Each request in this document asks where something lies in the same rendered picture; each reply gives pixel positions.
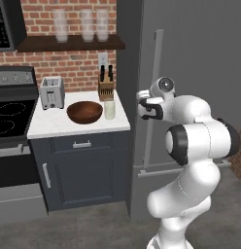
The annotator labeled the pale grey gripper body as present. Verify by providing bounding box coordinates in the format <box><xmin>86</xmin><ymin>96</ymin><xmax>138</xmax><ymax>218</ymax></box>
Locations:
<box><xmin>136</xmin><ymin>89</ymin><xmax>153</xmax><ymax>102</ymax></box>

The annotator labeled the glass of lemonade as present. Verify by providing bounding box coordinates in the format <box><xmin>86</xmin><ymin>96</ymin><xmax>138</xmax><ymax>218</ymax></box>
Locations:
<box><xmin>103</xmin><ymin>99</ymin><xmax>117</xmax><ymax>121</ymax></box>

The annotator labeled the dark grey fridge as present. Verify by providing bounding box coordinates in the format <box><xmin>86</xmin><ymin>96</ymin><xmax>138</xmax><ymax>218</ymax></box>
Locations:
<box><xmin>116</xmin><ymin>0</ymin><xmax>241</xmax><ymax>222</ymax></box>

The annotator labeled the brown wooden bowl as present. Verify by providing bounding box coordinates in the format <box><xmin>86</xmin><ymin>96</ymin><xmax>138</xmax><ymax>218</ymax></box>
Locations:
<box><xmin>66</xmin><ymin>100</ymin><xmax>104</xmax><ymax>125</ymax></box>

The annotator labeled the grey fridge door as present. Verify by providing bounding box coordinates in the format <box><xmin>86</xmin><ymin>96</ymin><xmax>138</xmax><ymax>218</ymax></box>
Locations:
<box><xmin>134</xmin><ymin>0</ymin><xmax>241</xmax><ymax>169</ymax></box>

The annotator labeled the grey fridge bottom drawer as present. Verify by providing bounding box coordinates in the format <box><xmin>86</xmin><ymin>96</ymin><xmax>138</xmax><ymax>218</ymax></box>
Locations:
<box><xmin>129</xmin><ymin>160</ymin><xmax>241</xmax><ymax>222</ymax></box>

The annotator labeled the wooden knife block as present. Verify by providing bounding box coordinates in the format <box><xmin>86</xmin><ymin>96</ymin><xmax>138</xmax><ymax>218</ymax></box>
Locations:
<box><xmin>97</xmin><ymin>64</ymin><xmax>115</xmax><ymax>102</ymax></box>

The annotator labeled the dark blue drawer front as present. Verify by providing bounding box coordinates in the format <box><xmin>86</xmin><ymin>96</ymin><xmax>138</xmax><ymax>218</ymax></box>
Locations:
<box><xmin>50</xmin><ymin>133</ymin><xmax>113</xmax><ymax>155</ymax></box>

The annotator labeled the silver toaster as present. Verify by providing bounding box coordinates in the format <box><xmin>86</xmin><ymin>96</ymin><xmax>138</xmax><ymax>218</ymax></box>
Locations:
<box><xmin>39</xmin><ymin>76</ymin><xmax>66</xmax><ymax>111</ymax></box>

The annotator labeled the dark blue base cabinet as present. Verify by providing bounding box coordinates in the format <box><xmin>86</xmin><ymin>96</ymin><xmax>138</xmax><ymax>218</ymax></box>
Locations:
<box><xmin>28</xmin><ymin>129</ymin><xmax>132</xmax><ymax>218</ymax></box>

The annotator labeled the dark blue cupboard door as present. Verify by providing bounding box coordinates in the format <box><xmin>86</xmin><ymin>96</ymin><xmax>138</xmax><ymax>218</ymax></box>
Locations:
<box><xmin>38</xmin><ymin>151</ymin><xmax>127</xmax><ymax>210</ymax></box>

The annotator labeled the black and silver stove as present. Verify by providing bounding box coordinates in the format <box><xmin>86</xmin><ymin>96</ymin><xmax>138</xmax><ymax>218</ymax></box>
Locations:
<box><xmin>0</xmin><ymin>65</ymin><xmax>49</xmax><ymax>226</ymax></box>

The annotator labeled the black microwave oven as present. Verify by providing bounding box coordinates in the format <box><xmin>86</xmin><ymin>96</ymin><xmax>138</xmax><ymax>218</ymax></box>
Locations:
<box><xmin>0</xmin><ymin>0</ymin><xmax>28</xmax><ymax>53</ymax></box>

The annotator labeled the long grey fridge door handle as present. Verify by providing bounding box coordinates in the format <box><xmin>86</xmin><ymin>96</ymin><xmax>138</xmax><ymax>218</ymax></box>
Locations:
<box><xmin>142</xmin><ymin>28</ymin><xmax>165</xmax><ymax>168</ymax></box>

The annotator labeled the white wall socket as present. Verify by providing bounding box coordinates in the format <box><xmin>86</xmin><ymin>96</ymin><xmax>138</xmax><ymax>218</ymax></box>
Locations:
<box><xmin>97</xmin><ymin>52</ymin><xmax>110</xmax><ymax>71</ymax></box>

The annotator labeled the grey fridge drawer handle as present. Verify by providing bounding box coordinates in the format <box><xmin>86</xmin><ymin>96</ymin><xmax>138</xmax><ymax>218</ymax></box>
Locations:
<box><xmin>137</xmin><ymin>160</ymin><xmax>232</xmax><ymax>179</ymax></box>

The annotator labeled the silver drawer handle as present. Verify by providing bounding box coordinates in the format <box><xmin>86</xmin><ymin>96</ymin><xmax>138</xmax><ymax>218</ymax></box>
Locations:
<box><xmin>72</xmin><ymin>139</ymin><xmax>92</xmax><ymax>150</ymax></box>

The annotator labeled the dark wooden wall shelf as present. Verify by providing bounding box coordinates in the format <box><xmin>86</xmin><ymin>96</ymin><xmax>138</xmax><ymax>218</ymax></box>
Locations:
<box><xmin>16</xmin><ymin>33</ymin><xmax>126</xmax><ymax>53</ymax></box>

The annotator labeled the silver cupboard door handle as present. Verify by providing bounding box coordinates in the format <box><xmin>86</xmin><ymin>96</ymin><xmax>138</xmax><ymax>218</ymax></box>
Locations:
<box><xmin>42</xmin><ymin>162</ymin><xmax>52</xmax><ymax>190</ymax></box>

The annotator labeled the silver oven door handle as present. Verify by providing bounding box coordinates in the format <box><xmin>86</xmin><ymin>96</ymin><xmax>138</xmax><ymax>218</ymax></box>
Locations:
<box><xmin>0</xmin><ymin>144</ymin><xmax>32</xmax><ymax>159</ymax></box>

